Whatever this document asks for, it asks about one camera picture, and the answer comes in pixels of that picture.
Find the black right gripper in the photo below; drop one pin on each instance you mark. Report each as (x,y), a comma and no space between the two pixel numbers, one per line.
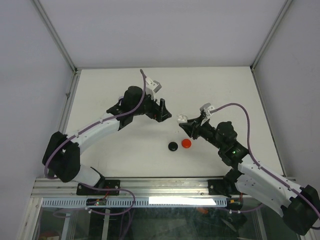
(190,127)

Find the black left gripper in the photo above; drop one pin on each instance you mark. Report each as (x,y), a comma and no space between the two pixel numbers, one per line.
(159,113)

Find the white round charging case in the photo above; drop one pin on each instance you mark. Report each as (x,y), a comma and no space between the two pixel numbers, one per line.
(181,118)

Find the orange round charging case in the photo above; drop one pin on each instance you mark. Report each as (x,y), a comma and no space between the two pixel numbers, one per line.
(186,143)

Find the black round charging case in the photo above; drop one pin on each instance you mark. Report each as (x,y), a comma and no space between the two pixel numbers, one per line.
(173,146)

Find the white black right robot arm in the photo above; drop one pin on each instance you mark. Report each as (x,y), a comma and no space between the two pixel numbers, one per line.
(298,206)

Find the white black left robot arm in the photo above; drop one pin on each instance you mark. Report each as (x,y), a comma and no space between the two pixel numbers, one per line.
(62,157)

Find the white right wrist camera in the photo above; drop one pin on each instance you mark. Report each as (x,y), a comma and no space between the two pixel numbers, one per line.
(207,111)

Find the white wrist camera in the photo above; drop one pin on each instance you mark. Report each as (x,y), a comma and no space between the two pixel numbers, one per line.
(207,111)
(152,87)

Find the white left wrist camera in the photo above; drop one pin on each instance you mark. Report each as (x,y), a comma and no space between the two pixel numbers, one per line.
(152,87)

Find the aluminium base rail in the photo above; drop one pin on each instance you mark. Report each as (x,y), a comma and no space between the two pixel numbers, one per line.
(140,187)

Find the white slotted cable duct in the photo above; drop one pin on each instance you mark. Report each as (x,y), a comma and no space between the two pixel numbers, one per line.
(139,202)

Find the aluminium corner frame post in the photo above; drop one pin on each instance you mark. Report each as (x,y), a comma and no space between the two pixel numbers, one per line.
(275,25)

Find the left aluminium frame post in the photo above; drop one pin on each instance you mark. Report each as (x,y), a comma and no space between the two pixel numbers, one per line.
(54,34)

